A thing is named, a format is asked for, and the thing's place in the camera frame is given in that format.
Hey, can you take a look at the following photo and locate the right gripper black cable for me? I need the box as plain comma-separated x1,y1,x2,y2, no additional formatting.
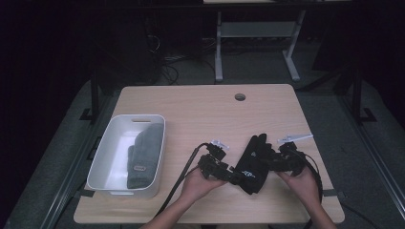
297,148,325,229

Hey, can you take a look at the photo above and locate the tangle of floor cables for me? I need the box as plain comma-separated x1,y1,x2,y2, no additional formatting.
144,31,218,86

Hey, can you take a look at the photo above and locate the black glove with triangle mark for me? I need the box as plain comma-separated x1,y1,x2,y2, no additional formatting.
233,135,275,196

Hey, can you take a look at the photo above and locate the white metal table frame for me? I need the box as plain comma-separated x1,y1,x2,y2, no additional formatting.
214,9,308,83

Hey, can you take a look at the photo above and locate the black tape strip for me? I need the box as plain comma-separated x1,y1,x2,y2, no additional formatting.
74,187,96,198
323,188,346,198

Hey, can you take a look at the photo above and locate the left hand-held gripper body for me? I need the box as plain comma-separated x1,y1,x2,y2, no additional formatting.
197,138,236,183

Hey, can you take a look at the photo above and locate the white plastic bin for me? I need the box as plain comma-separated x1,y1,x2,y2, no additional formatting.
86,114,167,197

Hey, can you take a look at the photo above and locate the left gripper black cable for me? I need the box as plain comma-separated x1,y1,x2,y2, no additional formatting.
155,142,212,218

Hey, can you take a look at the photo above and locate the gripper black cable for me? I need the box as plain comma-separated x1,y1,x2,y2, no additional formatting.
297,148,325,229
155,142,212,218

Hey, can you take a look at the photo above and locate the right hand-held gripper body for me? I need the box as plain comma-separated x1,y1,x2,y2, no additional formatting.
277,133,314,177

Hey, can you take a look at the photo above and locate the black metal stand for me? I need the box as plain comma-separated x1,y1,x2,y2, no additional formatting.
79,71,100,122
352,65,378,124

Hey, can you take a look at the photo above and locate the person's left hand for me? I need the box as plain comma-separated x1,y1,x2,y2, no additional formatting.
179,166,227,208

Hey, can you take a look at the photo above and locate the person's right hand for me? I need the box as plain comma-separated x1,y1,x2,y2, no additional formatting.
275,165,323,208

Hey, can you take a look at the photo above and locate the grey mitten with label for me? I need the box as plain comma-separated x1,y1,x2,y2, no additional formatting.
126,122,165,190

